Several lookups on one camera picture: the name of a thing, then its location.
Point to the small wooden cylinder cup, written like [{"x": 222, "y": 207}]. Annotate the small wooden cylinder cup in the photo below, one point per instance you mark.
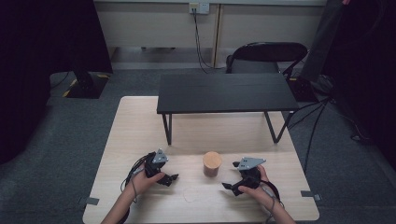
[{"x": 212, "y": 165}]

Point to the light wooden table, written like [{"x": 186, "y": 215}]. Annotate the light wooden table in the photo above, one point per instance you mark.
[{"x": 199, "y": 137}]

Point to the black stand base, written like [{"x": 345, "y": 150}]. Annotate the black stand base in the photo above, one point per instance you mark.
[{"x": 88, "y": 85}]

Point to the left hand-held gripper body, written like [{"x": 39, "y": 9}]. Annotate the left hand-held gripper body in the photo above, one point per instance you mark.
[{"x": 154, "y": 164}]

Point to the black riser shelf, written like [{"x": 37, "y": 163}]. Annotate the black riser shelf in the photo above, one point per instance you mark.
[{"x": 224, "y": 91}]

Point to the white wall socket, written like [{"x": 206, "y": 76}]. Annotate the white wall socket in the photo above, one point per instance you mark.
[{"x": 199, "y": 7}]

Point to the person's left hand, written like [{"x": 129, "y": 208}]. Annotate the person's left hand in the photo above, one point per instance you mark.
[{"x": 144, "y": 183}]

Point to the black folding chair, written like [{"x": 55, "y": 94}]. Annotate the black folding chair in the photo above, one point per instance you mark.
[{"x": 267, "y": 57}]

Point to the dark grey panel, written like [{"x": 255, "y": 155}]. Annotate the dark grey panel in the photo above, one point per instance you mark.
[{"x": 322, "y": 40}]

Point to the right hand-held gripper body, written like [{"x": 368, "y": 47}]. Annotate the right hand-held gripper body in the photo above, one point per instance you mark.
[{"x": 249, "y": 174}]

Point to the person's right hand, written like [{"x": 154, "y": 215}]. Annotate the person's right hand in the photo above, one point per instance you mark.
[{"x": 260, "y": 194}]

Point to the grey tape strip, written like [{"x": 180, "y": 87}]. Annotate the grey tape strip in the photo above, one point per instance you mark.
[
  {"x": 310, "y": 195},
  {"x": 90, "y": 201}
]

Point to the black curtain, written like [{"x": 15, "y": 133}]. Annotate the black curtain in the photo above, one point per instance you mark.
[{"x": 37, "y": 62}]

